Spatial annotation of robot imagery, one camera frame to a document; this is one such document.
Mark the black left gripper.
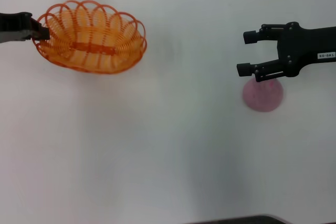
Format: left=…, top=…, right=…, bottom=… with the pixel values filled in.
left=0, top=12, right=51, bottom=44

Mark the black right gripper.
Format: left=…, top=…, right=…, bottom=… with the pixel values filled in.
left=236, top=21, right=336, bottom=83

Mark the pink peach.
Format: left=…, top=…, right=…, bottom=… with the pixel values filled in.
left=241, top=78, right=285, bottom=113

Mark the orange woven plastic basket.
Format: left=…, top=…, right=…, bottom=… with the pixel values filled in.
left=31, top=0, right=148, bottom=75

